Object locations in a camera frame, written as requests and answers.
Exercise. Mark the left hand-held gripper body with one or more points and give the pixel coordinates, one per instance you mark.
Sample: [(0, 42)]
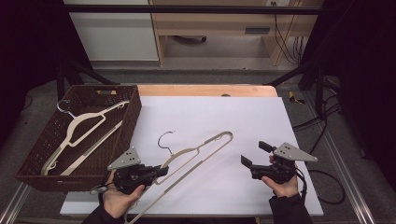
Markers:
[(127, 160)]

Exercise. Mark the black curtain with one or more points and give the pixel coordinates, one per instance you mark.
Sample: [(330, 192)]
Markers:
[(25, 62), (367, 77)]

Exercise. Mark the black horizontal bar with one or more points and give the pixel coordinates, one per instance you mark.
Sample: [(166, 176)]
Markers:
[(186, 9)]

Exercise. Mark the white table sheet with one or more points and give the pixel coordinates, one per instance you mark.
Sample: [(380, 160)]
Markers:
[(218, 180)]

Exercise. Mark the aluminium rail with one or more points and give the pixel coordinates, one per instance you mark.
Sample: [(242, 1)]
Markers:
[(345, 174), (12, 205)]

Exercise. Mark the light wooden desk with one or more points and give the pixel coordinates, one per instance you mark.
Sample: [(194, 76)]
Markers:
[(218, 23)]

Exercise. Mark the yellow and black tool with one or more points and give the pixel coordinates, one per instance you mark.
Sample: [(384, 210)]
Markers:
[(294, 98)]

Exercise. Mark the person's right hand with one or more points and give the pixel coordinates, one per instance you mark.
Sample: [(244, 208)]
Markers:
[(283, 189)]

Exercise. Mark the person's left hand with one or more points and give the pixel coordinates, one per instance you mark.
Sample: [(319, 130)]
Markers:
[(120, 202)]

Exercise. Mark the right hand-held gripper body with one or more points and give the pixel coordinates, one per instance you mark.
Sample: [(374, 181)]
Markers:
[(291, 152)]

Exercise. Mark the white cabinet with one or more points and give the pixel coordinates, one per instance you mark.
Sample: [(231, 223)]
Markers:
[(115, 37)]

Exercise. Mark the beige hanger with metal hook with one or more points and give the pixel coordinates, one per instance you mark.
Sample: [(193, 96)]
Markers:
[(81, 117), (190, 151)]

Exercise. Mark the brown woven basket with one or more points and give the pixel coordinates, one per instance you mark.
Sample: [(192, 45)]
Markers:
[(40, 149)]

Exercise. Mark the white power strip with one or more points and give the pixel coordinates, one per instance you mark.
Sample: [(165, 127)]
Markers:
[(274, 3)]

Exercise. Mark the black metal stand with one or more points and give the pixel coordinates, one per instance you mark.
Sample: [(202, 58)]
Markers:
[(311, 74), (79, 71)]

